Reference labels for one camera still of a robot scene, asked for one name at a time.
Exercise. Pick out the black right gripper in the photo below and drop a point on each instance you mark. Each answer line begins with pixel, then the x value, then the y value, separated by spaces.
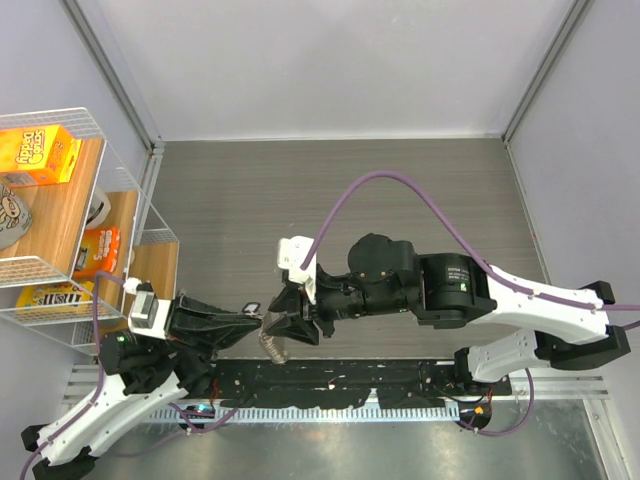
pixel 294 299

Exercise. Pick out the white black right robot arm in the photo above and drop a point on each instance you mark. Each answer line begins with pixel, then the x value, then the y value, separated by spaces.
pixel 562 329

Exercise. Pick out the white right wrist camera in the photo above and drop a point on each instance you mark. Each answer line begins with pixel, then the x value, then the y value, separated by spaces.
pixel 291 253

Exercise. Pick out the white bottle on shelf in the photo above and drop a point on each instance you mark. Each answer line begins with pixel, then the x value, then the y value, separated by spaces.
pixel 99 209

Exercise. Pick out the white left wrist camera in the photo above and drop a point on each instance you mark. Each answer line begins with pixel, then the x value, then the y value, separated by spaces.
pixel 148 315

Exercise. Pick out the orange razor package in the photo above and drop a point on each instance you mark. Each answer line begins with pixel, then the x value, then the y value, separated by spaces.
pixel 98 252

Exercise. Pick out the orange yellow snack box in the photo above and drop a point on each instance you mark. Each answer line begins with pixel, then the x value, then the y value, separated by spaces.
pixel 38 155

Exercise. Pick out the yellow candy box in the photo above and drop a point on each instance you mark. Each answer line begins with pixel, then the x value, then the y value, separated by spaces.
pixel 63 297

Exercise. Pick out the slotted cable duct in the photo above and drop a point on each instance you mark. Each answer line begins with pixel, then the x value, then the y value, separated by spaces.
pixel 369 413

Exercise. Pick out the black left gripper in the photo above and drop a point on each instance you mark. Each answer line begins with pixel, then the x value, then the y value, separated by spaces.
pixel 204 327

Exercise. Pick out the grey cartoon pouch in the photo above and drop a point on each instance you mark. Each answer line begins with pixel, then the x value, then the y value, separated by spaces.
pixel 16 218

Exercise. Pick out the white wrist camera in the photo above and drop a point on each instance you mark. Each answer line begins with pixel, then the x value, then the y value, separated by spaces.
pixel 148 315
pixel 291 253

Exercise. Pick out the white wire shelf rack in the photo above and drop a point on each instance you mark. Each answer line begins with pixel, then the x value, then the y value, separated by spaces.
pixel 47 253

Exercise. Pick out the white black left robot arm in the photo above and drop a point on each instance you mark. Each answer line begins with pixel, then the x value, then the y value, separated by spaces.
pixel 165 354

